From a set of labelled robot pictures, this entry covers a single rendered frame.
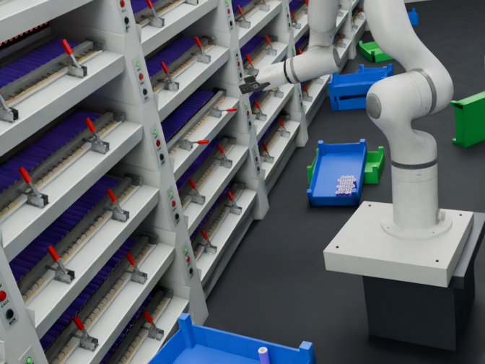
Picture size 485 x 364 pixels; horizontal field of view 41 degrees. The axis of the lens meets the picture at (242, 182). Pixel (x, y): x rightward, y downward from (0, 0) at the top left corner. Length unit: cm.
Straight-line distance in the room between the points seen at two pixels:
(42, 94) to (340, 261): 85
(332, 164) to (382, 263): 117
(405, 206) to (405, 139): 19
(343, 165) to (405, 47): 117
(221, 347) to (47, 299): 39
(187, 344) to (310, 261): 100
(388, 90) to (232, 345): 72
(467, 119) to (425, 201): 127
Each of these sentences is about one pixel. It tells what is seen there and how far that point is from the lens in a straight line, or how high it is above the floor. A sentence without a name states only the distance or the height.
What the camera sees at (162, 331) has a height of 15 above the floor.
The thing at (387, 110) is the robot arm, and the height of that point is 69.
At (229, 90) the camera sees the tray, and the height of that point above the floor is 55.
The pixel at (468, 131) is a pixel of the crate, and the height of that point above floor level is 7.
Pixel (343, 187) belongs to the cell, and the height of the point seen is 8.
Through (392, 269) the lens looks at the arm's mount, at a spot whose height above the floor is 31.
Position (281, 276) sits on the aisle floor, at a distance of 228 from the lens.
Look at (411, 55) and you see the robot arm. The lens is 173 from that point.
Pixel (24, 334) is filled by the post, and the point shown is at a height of 53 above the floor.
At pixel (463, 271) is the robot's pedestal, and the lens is 174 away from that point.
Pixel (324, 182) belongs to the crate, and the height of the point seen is 5.
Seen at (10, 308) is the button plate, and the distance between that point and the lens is 136.
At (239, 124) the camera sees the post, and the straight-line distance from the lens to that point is 247.
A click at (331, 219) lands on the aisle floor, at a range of 257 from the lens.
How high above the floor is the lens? 128
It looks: 25 degrees down
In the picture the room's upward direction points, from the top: 11 degrees counter-clockwise
